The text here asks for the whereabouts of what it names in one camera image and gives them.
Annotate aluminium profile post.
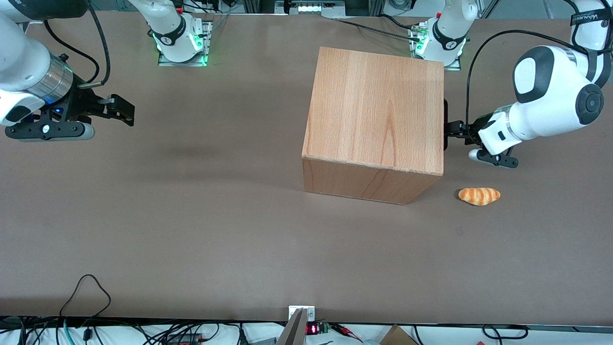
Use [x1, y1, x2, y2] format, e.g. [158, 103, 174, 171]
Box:
[275, 308, 307, 345]

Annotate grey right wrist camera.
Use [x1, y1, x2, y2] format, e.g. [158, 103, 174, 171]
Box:
[5, 122, 95, 142]

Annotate silver metal bracket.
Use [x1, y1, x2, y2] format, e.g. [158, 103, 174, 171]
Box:
[288, 306, 316, 322]

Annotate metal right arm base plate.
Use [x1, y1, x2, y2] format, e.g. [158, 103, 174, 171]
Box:
[158, 21, 214, 67]

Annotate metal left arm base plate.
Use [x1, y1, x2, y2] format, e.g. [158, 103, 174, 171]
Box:
[408, 24, 462, 71]

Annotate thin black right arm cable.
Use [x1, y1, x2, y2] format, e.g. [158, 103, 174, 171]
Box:
[44, 20, 100, 83]

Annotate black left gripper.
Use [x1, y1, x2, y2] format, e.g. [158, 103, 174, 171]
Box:
[445, 109, 499, 144]

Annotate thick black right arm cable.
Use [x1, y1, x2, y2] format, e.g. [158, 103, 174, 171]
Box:
[78, 2, 112, 90]

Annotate red clip lead wires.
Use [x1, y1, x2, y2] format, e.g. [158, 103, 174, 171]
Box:
[329, 323, 363, 342]

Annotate brown cardboard piece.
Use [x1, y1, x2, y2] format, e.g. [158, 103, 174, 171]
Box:
[380, 325, 420, 345]

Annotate white lit power strip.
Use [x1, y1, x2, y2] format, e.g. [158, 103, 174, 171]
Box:
[284, 0, 337, 15]

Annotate wooden drawer cabinet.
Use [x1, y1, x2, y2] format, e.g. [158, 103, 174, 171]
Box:
[302, 46, 445, 205]

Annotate orange striped bread roll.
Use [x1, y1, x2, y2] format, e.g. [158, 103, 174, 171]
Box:
[458, 187, 501, 207]

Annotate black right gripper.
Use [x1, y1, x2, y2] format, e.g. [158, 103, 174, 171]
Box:
[50, 89, 135, 127]

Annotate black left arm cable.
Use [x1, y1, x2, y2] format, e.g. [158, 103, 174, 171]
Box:
[465, 30, 582, 144]

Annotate black flat looped cable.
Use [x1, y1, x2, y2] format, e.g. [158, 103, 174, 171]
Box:
[482, 325, 529, 340]

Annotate orange black electronic device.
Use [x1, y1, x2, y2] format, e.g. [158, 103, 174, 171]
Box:
[167, 333, 203, 345]

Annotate black cable across table edge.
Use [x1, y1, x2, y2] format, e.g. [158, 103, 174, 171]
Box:
[334, 17, 423, 41]

